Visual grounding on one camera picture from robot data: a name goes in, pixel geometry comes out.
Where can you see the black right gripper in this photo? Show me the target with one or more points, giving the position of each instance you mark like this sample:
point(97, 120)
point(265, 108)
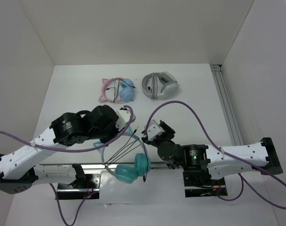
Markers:
point(169, 132)

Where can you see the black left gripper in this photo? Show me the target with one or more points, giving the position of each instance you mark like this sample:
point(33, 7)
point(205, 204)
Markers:
point(115, 131)

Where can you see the teal cat-ear headphones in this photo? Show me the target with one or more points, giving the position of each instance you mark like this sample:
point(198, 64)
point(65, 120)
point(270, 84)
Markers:
point(124, 173)

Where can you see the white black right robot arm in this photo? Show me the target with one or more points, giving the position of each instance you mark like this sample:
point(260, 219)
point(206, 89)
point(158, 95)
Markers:
point(208, 161)

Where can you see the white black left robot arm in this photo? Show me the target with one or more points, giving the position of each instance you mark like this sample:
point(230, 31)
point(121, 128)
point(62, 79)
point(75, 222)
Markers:
point(22, 168)

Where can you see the pink blue cat-ear headphones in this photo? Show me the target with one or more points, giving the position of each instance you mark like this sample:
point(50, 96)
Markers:
point(124, 90)

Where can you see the grey white headphones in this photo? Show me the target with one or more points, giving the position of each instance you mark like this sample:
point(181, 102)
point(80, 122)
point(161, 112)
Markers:
point(159, 85)

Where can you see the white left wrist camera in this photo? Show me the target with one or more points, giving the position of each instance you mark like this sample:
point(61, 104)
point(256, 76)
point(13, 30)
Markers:
point(124, 115)

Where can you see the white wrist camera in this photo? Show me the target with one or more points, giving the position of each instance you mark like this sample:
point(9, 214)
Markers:
point(151, 131)
point(124, 115)

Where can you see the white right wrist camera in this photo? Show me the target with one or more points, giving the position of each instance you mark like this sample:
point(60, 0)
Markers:
point(151, 131)

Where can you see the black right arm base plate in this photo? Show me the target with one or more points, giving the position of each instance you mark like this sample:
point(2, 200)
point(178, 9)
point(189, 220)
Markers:
point(200, 184)

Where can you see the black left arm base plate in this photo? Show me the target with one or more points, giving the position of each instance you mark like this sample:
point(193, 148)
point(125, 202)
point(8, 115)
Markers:
point(85, 185)

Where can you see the aluminium rail at right wall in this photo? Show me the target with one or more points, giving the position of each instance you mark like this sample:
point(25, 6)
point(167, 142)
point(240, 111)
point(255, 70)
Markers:
point(232, 124)

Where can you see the aluminium rail at table front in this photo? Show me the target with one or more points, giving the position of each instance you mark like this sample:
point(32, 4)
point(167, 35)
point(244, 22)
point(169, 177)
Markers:
point(97, 166)

